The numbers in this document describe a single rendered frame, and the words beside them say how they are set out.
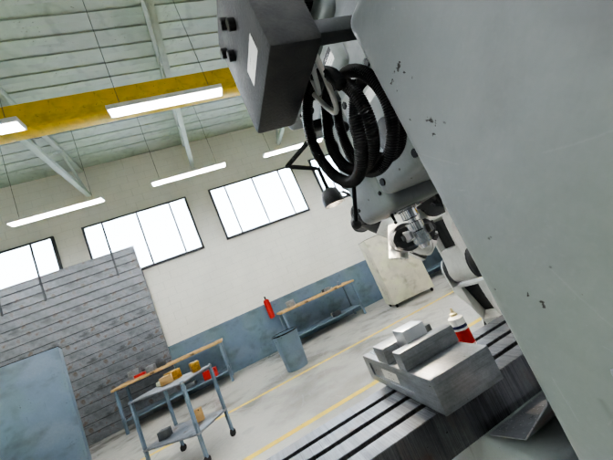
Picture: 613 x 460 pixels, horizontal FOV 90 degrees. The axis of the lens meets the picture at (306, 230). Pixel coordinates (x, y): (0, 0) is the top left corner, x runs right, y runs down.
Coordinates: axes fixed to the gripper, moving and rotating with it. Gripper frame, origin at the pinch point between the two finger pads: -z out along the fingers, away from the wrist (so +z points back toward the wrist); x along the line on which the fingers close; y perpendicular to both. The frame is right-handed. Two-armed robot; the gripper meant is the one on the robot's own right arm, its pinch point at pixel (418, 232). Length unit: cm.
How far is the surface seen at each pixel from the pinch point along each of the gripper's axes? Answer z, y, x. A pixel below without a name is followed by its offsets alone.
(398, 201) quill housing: -11.3, -8.5, -4.7
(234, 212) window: 721, -249, -186
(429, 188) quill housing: -8.5, -8.6, 4.5
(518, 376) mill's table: -12.0, 36.4, 1.3
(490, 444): -18.3, 41.9, -11.9
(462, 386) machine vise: -19.6, 30.1, -12.3
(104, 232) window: 623, -306, -481
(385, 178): -17.3, -13.6, -6.8
